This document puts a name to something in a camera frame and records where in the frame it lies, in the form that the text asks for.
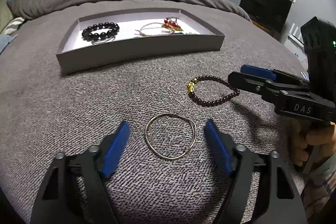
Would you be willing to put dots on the grey shallow cardboard tray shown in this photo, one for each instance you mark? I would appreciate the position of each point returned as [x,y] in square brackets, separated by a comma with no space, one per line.
[145,32]

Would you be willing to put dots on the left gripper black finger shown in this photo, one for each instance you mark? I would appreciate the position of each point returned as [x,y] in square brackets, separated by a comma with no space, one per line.
[257,85]

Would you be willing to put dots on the black television screen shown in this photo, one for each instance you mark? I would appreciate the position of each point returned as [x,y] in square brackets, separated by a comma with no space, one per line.
[270,13]

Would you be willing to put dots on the white wifi router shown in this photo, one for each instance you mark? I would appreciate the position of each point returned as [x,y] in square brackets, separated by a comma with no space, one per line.
[295,35]

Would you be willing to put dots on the grey bed blanket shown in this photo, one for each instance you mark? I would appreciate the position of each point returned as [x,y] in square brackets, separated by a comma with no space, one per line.
[44,112]

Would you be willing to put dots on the light blue blanket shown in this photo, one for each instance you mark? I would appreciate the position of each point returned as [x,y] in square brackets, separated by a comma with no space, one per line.
[5,40]

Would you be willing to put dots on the striped grey white pillow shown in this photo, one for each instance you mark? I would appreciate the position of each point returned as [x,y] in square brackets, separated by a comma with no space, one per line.
[13,26]

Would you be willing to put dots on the wooden tv stand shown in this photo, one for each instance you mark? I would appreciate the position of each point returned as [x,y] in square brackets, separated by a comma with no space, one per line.
[260,26]

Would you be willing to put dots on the olive green pillow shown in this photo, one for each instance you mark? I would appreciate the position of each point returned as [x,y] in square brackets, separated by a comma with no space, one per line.
[6,14]

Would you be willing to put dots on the patterned sleeve forearm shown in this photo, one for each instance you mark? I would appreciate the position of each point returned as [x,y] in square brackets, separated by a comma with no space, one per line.
[318,196]

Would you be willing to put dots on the silver wire bangle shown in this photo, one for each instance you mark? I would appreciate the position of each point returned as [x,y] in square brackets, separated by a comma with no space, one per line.
[171,115]
[102,41]

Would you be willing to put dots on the person's right hand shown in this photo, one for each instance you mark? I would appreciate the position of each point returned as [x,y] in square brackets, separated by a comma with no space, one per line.
[301,136]

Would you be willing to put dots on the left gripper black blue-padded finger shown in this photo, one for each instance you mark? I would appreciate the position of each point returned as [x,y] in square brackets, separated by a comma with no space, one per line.
[274,75]

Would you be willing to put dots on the garnet bead bracelet gold charm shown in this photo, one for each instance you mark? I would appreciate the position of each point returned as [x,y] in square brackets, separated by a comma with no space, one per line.
[210,91]

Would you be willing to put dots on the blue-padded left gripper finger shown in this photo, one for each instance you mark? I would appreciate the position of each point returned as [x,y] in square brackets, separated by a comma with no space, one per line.
[221,146]
[112,147]

